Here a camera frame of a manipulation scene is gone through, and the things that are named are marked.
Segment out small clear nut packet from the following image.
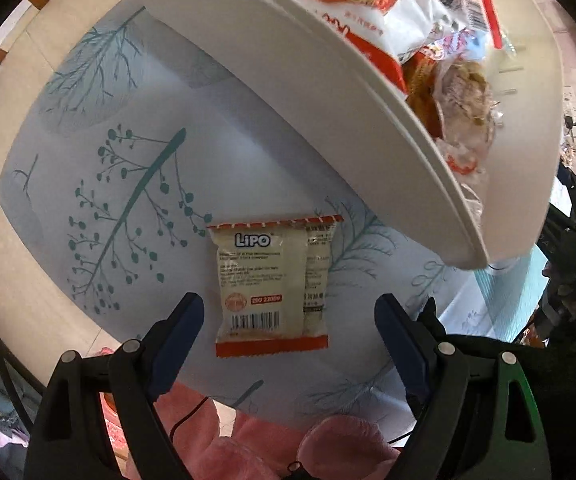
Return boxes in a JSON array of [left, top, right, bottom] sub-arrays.
[[437, 54, 500, 147]]

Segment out pink fleece clothing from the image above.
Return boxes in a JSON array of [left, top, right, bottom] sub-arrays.
[[102, 379, 405, 480]]

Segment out teal striped placemat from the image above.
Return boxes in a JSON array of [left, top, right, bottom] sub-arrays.
[[440, 249, 552, 342]]

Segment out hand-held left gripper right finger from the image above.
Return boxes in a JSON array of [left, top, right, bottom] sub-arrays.
[[374, 293, 554, 480]]

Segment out red white apple snack packet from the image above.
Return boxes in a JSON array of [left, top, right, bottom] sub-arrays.
[[255, 0, 452, 97]]

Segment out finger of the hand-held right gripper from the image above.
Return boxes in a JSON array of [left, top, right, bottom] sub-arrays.
[[543, 170, 576, 242]]

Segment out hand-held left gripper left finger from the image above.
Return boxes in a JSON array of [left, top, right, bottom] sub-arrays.
[[25, 292, 205, 480]]

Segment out cream biscuit packet orange edges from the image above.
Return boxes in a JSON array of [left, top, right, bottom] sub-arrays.
[[206, 213, 345, 359]]

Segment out white plastic storage tray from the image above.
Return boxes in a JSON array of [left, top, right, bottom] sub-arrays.
[[114, 0, 567, 270]]

